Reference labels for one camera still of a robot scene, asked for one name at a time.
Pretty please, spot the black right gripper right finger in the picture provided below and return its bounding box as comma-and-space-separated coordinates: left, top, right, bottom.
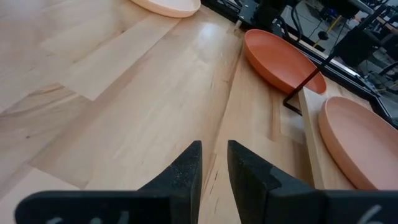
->
227, 139, 398, 224

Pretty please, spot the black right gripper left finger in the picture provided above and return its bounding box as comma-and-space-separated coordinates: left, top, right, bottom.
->
14, 140, 203, 224

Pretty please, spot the tan brown plate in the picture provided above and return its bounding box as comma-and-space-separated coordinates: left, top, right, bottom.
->
318, 96, 398, 190

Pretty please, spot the burnt orange plate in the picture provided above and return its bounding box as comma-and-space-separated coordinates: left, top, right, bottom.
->
243, 29, 328, 96

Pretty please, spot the pale peach plate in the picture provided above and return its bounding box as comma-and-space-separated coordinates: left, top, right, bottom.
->
129, 0, 202, 19

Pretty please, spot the black desk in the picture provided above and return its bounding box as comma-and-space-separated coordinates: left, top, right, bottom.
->
333, 28, 382, 68

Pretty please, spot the black metal rig frame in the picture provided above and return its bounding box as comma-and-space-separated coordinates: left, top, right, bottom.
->
200, 0, 398, 128

